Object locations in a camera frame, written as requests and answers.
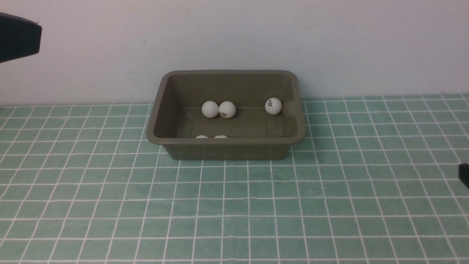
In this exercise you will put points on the brown plastic bin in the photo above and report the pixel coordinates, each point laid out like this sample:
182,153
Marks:
253,134

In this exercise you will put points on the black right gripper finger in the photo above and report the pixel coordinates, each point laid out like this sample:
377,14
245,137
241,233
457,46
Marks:
463,174

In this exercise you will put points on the green checkered tablecloth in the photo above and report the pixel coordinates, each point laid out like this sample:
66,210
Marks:
374,181

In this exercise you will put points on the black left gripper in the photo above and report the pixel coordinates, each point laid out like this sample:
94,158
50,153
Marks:
19,37

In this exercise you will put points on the plain white ball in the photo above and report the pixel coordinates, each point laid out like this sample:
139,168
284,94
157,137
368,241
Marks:
273,106

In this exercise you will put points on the white ball with logo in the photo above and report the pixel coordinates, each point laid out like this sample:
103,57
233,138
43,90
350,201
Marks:
227,110

